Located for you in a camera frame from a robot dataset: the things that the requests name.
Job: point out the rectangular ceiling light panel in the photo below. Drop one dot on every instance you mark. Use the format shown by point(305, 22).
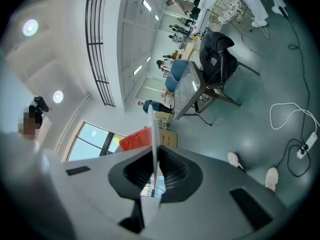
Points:
point(147, 5)
point(137, 69)

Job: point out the white round plate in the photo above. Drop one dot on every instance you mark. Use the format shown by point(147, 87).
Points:
point(154, 144)

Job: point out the blue chair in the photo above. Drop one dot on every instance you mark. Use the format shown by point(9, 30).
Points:
point(171, 84)
point(180, 67)

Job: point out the round ceiling light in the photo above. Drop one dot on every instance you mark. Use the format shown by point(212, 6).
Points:
point(58, 96)
point(30, 27)

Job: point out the large window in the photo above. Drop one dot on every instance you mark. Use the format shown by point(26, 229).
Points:
point(87, 144)

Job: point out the person's right white shoe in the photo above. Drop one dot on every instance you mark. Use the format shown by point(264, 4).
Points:
point(235, 160)

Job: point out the black chair with jacket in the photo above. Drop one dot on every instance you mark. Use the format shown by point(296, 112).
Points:
point(215, 59)

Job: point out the person's white shoe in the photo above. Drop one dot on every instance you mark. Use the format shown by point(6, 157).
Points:
point(235, 160)
point(272, 179)

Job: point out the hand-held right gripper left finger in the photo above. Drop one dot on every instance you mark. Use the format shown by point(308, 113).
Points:
point(100, 184)

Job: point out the white power strip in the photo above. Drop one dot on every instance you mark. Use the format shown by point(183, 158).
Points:
point(308, 144)

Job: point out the red food piece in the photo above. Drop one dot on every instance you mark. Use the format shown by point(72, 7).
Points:
point(135, 139)

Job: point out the person's head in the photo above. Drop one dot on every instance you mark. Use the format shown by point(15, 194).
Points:
point(30, 126)

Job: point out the large printed cardboard box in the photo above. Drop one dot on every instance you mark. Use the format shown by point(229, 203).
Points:
point(168, 139)

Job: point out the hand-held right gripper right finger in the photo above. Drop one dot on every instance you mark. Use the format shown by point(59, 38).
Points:
point(220, 184)

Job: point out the person's white printed shirt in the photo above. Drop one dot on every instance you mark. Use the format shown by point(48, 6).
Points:
point(25, 184)

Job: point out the black grid frame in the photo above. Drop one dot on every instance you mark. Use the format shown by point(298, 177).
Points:
point(96, 46)

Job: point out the person's left white shoe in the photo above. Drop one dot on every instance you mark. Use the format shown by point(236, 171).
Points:
point(272, 179)

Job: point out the black head-mounted camera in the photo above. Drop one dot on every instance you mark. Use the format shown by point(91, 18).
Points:
point(40, 104)

